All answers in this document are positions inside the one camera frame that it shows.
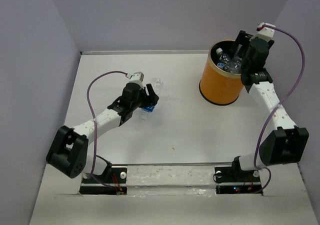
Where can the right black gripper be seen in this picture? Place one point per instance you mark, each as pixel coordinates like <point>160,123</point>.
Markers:
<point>243,39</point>

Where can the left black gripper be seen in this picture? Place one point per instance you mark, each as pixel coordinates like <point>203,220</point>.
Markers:
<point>149,100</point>

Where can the blue label plastic bottle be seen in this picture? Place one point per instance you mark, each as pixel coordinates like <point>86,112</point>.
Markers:
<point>157,86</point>

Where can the clear bottle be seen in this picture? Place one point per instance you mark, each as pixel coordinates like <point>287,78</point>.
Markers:
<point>221,65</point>
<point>223,58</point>
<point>236,62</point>

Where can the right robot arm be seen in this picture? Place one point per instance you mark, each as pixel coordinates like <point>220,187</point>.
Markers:
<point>281,140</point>

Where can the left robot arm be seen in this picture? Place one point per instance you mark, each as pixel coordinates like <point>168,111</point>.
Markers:
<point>68,152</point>

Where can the orange cylindrical bin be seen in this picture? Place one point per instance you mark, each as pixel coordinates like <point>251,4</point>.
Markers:
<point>216,85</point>

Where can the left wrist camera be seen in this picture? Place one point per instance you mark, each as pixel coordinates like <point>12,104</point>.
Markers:
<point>136,78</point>

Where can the metal rail back edge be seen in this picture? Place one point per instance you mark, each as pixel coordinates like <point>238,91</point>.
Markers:
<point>141,52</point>

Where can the metal rail front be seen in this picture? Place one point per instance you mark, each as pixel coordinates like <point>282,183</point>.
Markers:
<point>176,164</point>

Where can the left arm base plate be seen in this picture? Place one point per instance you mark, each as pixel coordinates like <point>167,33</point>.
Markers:
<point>112,184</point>

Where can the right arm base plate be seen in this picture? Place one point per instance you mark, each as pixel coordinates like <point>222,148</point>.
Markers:
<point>236,182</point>

